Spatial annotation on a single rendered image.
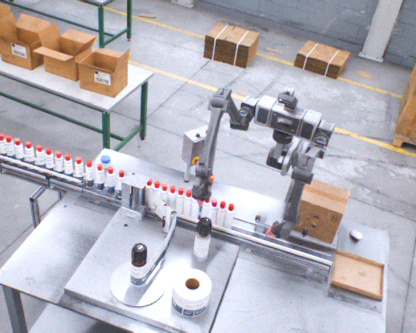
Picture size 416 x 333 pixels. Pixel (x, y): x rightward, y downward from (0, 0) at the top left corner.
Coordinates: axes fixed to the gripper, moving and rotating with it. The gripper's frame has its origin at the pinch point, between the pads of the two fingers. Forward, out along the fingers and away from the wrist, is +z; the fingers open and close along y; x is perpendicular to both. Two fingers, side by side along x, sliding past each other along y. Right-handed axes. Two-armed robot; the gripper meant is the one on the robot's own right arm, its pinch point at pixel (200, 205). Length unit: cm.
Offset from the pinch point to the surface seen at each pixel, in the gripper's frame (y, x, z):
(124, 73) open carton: -125, 158, 22
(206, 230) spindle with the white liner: 8.5, -12.0, 5.7
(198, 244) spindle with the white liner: 5.4, -12.3, 17.8
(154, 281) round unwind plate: -10.5, -36.1, 30.9
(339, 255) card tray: 86, 33, 34
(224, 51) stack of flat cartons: -97, 408, 91
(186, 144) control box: -18.4, 20.4, -23.2
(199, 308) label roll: 19, -47, 26
